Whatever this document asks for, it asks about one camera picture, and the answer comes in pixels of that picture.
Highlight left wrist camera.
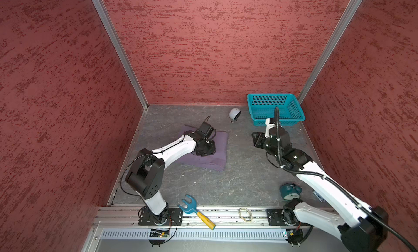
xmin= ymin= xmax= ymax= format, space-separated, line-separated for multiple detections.
xmin=198 ymin=121 xmax=215 ymax=139

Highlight white slotted cable duct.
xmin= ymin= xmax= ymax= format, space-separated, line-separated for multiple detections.
xmin=100 ymin=228 xmax=288 ymax=243

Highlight aluminium corner post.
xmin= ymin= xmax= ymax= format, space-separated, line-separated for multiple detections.
xmin=92 ymin=0 xmax=149 ymax=111
xmin=297 ymin=0 xmax=363 ymax=104

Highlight teal plastic basket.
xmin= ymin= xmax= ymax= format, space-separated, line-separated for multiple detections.
xmin=247 ymin=93 xmax=305 ymax=126

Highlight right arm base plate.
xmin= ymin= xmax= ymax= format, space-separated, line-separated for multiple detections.
xmin=266 ymin=208 xmax=297 ymax=227

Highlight left aluminium corner post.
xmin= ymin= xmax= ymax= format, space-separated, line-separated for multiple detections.
xmin=92 ymin=0 xmax=149 ymax=111

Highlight blue fork tool yellow handle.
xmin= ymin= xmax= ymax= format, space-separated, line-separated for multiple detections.
xmin=178 ymin=194 xmax=216 ymax=230

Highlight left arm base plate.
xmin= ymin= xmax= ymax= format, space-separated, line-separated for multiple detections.
xmin=138 ymin=207 xmax=183 ymax=227

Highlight aluminium frame rail front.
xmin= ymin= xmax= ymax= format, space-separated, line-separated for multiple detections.
xmin=93 ymin=206 xmax=313 ymax=229

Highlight small blue white stapler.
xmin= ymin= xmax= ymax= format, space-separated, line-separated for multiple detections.
xmin=313 ymin=191 xmax=325 ymax=203

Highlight right aluminium corner post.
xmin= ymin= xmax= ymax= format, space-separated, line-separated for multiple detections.
xmin=297 ymin=0 xmax=363 ymax=104

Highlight white round mug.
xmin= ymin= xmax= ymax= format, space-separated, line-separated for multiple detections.
xmin=229 ymin=108 xmax=242 ymax=121

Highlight purple trousers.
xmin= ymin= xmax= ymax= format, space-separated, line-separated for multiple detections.
xmin=172 ymin=131 xmax=228 ymax=171

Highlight black corrugated cable conduit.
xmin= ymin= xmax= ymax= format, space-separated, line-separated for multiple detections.
xmin=273 ymin=106 xmax=418 ymax=252

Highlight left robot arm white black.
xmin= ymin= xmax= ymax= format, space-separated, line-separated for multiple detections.
xmin=125 ymin=131 xmax=216 ymax=225

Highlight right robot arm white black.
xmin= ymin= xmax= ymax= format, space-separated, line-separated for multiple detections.
xmin=251 ymin=125 xmax=389 ymax=252

